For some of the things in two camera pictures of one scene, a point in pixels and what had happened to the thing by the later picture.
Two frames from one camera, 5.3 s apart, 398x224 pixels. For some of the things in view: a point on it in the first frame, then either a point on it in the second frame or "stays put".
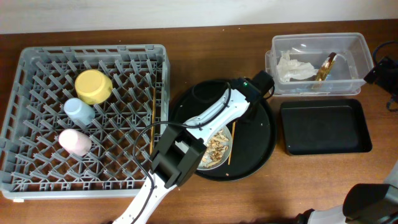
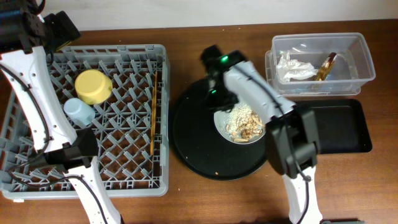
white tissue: x=287 y=68 stays put
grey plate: x=228 y=133 → x=221 y=120
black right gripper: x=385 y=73 → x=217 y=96
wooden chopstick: x=232 y=131 → x=155 y=106
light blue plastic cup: x=79 y=111 stays put
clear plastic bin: x=322 y=64 stays put
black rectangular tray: x=324 y=126 stays put
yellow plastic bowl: x=93 y=87 stays put
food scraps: x=216 y=147 → x=244 y=124
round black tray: x=253 y=138 stays put
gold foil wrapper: x=326 y=66 stays put
